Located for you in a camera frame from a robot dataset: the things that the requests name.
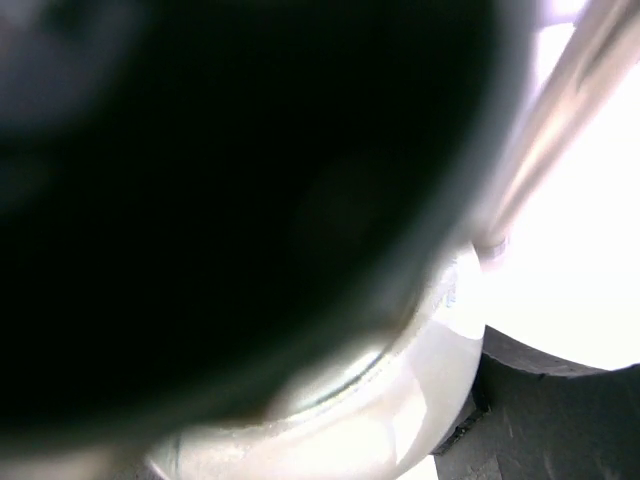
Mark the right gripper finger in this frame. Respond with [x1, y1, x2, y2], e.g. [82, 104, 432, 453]
[434, 328, 639, 480]

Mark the green-cap glass bottle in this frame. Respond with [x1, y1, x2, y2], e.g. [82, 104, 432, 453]
[1, 1, 537, 479]

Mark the white two-tier shelf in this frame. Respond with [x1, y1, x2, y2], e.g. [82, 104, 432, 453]
[474, 0, 639, 259]

